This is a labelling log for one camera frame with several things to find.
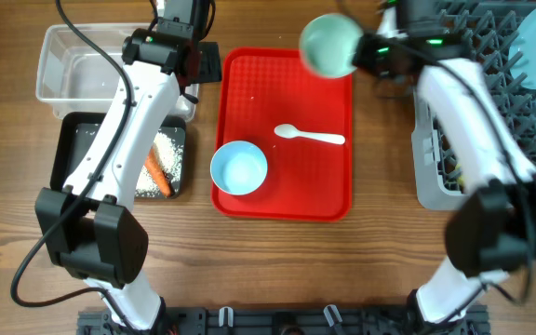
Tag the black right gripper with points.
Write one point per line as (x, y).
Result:
(361, 50)

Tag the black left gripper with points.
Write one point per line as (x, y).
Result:
(212, 73)

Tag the green bowl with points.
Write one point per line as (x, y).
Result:
(328, 45)

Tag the white plastic spoon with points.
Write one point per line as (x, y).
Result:
(288, 131)

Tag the light blue bowl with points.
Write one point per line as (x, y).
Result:
(238, 168)

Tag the orange carrot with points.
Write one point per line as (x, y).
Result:
(157, 174)

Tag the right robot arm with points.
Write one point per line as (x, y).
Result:
(493, 233)

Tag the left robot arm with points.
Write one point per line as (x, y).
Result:
(87, 223)

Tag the black waste tray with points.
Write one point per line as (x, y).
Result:
(77, 133)

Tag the grey dishwasher rack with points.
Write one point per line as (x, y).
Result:
(490, 30)

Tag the red plastic tray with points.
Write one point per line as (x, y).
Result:
(307, 180)

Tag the white rice pile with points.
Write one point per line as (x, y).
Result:
(169, 147)

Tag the clear plastic bin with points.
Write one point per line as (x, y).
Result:
(73, 77)

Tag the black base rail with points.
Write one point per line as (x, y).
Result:
(368, 320)

